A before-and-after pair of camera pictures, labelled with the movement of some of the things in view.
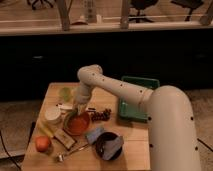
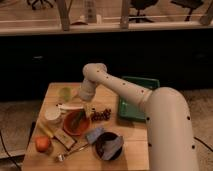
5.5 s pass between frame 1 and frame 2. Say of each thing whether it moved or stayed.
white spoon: stayed
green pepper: moved
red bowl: stayed
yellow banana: stayed
